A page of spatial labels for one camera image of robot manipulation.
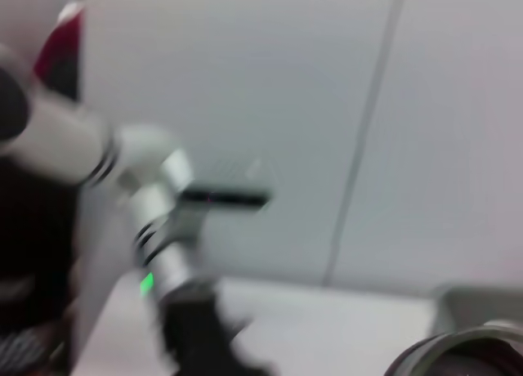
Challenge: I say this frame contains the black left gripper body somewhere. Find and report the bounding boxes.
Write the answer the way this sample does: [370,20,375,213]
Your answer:
[159,285,279,376]

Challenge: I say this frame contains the glass teacup with black base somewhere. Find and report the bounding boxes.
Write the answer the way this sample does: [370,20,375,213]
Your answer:
[383,320,523,376]

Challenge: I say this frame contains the red and dark background object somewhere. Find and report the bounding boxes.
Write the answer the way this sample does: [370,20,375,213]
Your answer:
[34,2,87,103]

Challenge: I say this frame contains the black robot torso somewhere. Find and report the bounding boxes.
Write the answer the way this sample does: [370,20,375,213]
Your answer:
[0,154,83,376]

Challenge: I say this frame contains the black wall bar fixture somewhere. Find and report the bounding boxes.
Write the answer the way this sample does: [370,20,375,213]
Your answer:
[181,190,273,208]

